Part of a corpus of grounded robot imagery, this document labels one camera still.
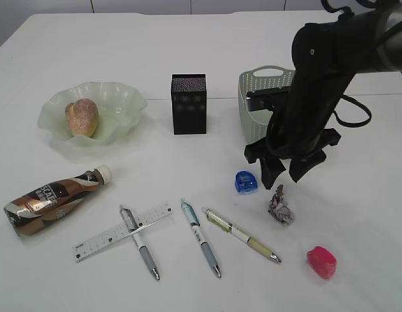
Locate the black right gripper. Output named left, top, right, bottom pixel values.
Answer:
left=245, top=71, right=342, bottom=189

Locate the paper ball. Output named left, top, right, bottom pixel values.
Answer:
left=268, top=185, right=294, bottom=226

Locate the sugared bread roll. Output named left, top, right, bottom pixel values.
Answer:
left=65, top=98, right=99, bottom=137

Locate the brown coffee drink bottle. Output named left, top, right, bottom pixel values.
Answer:
left=4, top=165, right=112, bottom=236

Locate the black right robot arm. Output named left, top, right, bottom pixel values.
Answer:
left=244, top=1, right=402, bottom=189

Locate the blue pencil sharpener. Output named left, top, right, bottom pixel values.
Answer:
left=234, top=170, right=258, bottom=194

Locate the pale green plastic basket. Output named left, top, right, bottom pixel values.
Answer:
left=238, top=66, right=295, bottom=144

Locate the cream green pen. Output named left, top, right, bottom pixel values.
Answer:
left=201, top=207, right=282, bottom=264

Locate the pink pencil sharpener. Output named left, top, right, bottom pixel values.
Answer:
left=307, top=246, right=337, bottom=280

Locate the blue clip grey pen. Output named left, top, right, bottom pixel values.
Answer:
left=181, top=199, right=221, bottom=278

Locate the black perforated pen holder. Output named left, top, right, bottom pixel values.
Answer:
left=171, top=74, right=207, bottom=135

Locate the grey grip clear pen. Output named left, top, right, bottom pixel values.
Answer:
left=119, top=205, right=160, bottom=281

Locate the pale green wavy glass bowl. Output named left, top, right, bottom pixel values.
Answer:
left=37, top=82, right=147, bottom=146

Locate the clear plastic ruler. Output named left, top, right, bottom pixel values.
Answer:
left=72, top=203, right=173, bottom=263

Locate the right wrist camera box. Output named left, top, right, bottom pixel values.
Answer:
left=246, top=86, right=290, bottom=112

